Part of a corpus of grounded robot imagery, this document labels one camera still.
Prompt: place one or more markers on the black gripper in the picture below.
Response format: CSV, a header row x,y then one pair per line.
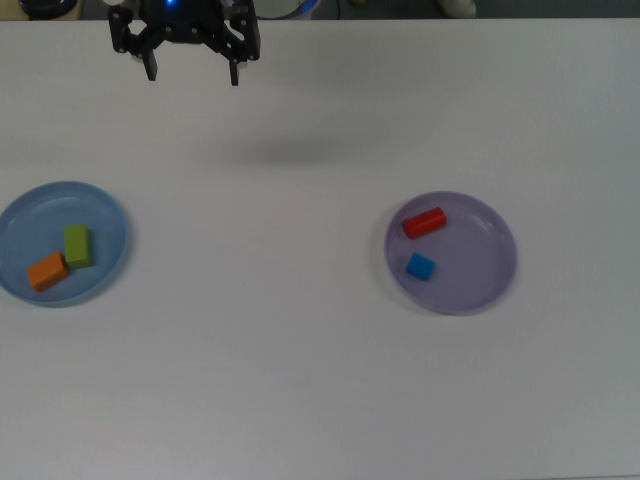
x,y
182,27

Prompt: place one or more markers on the green rectangular block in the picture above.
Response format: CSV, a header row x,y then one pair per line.
x,y
78,246

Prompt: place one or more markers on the orange rectangular block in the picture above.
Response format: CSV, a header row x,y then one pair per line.
x,y
48,271

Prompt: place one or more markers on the red cylinder block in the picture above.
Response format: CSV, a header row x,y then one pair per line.
x,y
424,222

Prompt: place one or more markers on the blue hexagonal block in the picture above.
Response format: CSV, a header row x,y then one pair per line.
x,y
420,266

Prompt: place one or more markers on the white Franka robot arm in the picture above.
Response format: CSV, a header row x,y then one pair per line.
x,y
280,7

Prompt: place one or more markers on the black round object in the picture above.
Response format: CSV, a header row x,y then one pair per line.
x,y
47,5

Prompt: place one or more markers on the blue plate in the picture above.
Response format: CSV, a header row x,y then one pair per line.
x,y
35,215

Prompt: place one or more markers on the purple plate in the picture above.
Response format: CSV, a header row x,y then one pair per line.
x,y
475,260

